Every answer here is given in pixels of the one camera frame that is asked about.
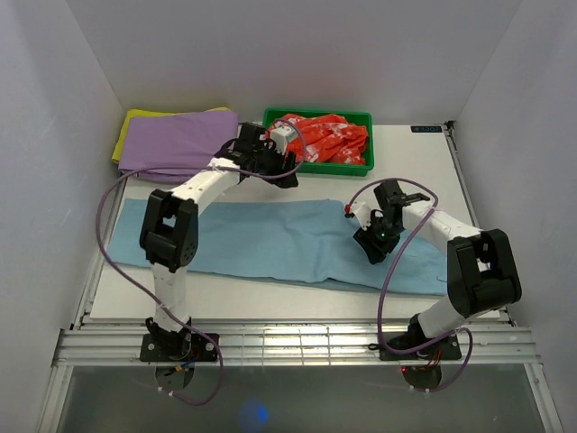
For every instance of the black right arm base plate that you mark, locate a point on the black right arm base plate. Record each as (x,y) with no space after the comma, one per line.
(447,349)

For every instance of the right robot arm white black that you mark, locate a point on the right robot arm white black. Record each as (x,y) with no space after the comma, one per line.
(480,266)

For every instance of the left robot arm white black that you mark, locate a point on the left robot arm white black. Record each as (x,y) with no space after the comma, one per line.
(169,235)

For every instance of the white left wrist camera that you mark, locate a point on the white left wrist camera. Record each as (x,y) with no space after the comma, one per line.
(283,136)

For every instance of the aluminium table edge rail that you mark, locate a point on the aluminium table edge rail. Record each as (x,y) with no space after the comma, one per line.
(286,345)

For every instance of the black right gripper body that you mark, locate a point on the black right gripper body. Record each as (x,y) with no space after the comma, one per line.
(378,235)

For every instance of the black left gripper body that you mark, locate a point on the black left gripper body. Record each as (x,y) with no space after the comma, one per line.
(271,161)

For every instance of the folded yellow trousers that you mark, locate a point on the folded yellow trousers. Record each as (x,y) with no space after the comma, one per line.
(121,135)

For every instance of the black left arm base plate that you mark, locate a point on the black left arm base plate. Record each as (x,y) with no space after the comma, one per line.
(199,349)

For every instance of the folded purple trousers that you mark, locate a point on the folded purple trousers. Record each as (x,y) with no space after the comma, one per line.
(178,144)

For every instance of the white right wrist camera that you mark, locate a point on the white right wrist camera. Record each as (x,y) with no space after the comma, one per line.
(360,211)

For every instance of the green plastic bin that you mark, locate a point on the green plastic bin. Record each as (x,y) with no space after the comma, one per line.
(271,115)

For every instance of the dark label on table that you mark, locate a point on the dark label on table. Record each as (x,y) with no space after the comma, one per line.
(426,129)

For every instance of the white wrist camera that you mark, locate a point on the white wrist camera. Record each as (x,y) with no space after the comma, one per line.
(360,211)
(283,136)

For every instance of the red white patterned trousers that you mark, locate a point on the red white patterned trousers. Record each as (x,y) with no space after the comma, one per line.
(325,139)

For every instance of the light blue trousers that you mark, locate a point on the light blue trousers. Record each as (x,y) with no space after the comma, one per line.
(308,243)

